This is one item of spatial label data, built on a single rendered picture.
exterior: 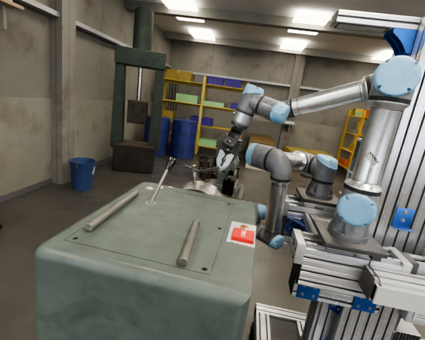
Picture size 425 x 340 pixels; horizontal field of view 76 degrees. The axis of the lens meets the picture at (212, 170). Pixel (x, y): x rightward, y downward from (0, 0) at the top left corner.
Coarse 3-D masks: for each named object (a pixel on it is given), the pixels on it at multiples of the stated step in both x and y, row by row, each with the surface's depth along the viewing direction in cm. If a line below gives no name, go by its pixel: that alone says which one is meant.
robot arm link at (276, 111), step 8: (264, 96) 103; (264, 104) 101; (272, 104) 100; (280, 104) 100; (256, 112) 104; (264, 112) 102; (272, 112) 100; (280, 112) 99; (288, 112) 102; (272, 120) 102; (280, 120) 100
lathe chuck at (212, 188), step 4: (184, 184) 126; (188, 184) 123; (192, 184) 122; (196, 184) 122; (200, 184) 122; (204, 184) 124; (208, 184) 125; (204, 188) 119; (208, 188) 120; (212, 188) 123; (216, 188) 126; (212, 192) 118; (216, 192) 121; (224, 196) 125
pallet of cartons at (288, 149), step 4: (284, 148) 864; (288, 148) 819; (292, 148) 830; (296, 148) 843; (300, 148) 856; (304, 148) 876; (292, 152) 794; (308, 152) 794; (312, 152) 805; (316, 152) 817; (320, 152) 830; (324, 152) 842; (332, 156) 793
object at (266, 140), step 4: (252, 136) 808; (256, 136) 823; (260, 136) 839; (264, 136) 855; (268, 136) 872; (252, 140) 716; (256, 140) 728; (260, 140) 740; (264, 140) 753; (268, 140) 766; (272, 140) 777; (248, 144) 889; (264, 144) 698; (268, 144) 692; (272, 144) 692; (252, 168) 717; (256, 168) 715
